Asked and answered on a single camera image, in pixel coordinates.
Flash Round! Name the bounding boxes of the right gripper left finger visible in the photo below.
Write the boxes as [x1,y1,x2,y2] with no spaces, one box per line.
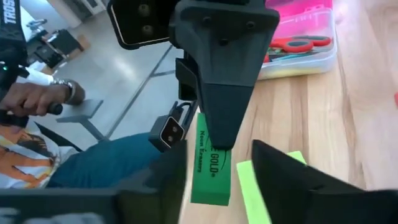
[116,139,188,224]

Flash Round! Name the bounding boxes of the person's hand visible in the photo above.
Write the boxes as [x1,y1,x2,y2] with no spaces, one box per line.
[0,81,71,118]

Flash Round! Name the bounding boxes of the green eraser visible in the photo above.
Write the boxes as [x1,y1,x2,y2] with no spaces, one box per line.
[190,111,233,207]

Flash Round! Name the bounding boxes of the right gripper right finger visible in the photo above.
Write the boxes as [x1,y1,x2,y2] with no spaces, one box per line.
[251,139,368,224]

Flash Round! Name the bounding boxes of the yellow highlighter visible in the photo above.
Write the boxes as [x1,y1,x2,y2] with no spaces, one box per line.
[259,65,336,80]

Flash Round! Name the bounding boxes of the black table-level camera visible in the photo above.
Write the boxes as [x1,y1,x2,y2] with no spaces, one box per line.
[147,101,194,154]

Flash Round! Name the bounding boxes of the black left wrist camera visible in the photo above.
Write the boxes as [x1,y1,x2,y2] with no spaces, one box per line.
[107,0,180,50]

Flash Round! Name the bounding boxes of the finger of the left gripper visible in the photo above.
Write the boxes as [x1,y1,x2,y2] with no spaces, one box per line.
[175,57,203,102]
[169,0,280,151]

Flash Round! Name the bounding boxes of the silver wristwatch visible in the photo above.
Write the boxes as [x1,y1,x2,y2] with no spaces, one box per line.
[50,78,78,104]

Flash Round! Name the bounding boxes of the green sticky note pad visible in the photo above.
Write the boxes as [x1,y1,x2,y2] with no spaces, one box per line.
[236,150,308,224]

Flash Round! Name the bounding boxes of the clear pencil box pink lid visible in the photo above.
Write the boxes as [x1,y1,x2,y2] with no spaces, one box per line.
[257,0,339,81]

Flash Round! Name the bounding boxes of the person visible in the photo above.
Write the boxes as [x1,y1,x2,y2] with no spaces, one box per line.
[0,79,162,190]

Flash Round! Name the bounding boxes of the red-handled scissors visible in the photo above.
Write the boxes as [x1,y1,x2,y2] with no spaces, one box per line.
[263,34,333,63]

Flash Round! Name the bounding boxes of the grey metal floor stand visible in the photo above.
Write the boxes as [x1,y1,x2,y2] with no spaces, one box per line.
[55,98,105,142]

